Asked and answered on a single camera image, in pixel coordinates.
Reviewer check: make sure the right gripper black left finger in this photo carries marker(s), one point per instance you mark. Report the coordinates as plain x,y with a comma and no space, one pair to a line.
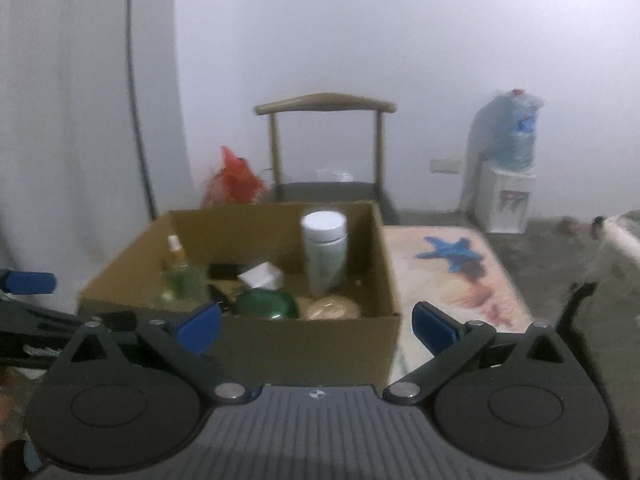
182,343

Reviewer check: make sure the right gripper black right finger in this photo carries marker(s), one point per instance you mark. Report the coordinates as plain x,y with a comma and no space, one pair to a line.
453,345

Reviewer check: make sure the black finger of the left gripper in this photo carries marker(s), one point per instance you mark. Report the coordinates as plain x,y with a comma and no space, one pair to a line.
34,336
27,283

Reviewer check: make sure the gold lid black jar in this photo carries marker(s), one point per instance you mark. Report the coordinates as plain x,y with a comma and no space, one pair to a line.
332,308

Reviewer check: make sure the green glass perfume bottle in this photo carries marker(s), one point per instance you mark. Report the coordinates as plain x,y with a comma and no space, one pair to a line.
182,283

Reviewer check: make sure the green round case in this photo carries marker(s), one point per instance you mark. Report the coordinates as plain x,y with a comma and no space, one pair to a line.
267,304

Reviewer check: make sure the dropper bottle orange liquid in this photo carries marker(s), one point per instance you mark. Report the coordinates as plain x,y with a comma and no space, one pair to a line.
176,255

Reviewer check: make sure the white small box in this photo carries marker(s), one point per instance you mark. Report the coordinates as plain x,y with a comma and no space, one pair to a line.
263,276

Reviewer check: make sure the white curtain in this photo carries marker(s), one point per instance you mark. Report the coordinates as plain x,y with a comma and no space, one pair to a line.
92,137

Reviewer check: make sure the brown cardboard box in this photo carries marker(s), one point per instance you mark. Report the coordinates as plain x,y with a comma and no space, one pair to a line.
273,330

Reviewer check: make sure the white water dispenser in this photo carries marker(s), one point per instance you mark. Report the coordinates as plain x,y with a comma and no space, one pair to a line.
502,199

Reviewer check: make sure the red plastic bag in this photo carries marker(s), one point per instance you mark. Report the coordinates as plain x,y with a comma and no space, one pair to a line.
234,183

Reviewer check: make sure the white supplement bottle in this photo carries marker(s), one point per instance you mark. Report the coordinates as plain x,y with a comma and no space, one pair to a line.
325,239

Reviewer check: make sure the wooden chair dark seat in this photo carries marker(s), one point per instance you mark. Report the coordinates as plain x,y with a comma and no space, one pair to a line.
339,159

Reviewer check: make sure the white trash bin with bag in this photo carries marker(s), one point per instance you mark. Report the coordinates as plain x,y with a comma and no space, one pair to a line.
613,259

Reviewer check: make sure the blue water jug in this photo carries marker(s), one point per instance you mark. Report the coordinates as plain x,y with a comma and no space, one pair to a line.
504,131

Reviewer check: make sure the white wall socket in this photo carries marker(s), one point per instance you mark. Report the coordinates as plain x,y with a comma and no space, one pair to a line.
446,165

